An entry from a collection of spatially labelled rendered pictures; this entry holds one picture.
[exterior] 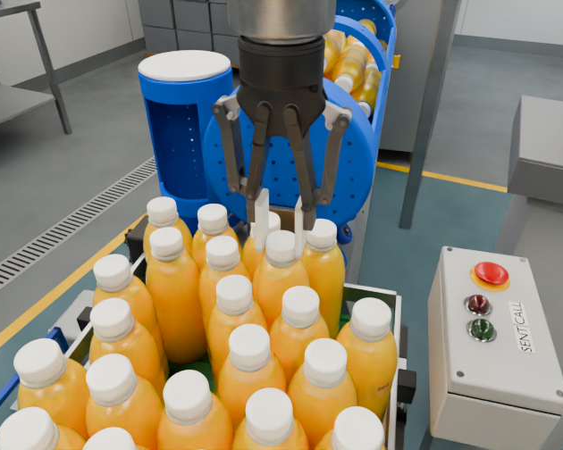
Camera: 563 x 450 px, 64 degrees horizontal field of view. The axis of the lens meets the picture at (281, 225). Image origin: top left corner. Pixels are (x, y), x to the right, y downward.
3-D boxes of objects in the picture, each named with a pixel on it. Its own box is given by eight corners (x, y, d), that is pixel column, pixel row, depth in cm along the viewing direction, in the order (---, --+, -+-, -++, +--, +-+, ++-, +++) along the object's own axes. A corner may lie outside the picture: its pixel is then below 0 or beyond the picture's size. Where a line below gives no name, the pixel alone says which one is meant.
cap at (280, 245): (269, 268, 51) (269, 256, 50) (262, 247, 54) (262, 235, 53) (302, 262, 52) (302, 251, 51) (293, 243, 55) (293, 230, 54)
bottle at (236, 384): (277, 416, 59) (276, 320, 48) (291, 470, 53) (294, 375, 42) (223, 429, 57) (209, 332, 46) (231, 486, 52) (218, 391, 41)
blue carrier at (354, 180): (395, 79, 145) (396, -20, 129) (374, 244, 77) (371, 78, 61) (309, 84, 153) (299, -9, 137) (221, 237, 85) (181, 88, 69)
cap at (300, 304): (322, 304, 50) (323, 293, 48) (313, 330, 47) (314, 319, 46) (289, 296, 51) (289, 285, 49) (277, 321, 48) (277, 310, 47)
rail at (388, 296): (393, 305, 68) (396, 291, 67) (392, 309, 68) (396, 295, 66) (152, 263, 76) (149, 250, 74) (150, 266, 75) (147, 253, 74)
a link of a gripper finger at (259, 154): (272, 108, 40) (257, 104, 40) (252, 206, 47) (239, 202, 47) (282, 93, 43) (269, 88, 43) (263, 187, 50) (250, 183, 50)
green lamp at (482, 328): (491, 325, 46) (494, 317, 45) (493, 342, 44) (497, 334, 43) (468, 321, 46) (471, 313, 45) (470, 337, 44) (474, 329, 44)
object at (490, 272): (504, 270, 52) (507, 262, 52) (508, 291, 50) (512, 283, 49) (471, 265, 53) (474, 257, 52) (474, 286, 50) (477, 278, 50)
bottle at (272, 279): (261, 379, 61) (258, 278, 50) (251, 339, 66) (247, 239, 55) (311, 369, 62) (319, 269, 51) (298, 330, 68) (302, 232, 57)
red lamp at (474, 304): (487, 301, 49) (490, 293, 48) (490, 316, 47) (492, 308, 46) (466, 297, 49) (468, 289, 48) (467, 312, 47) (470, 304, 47)
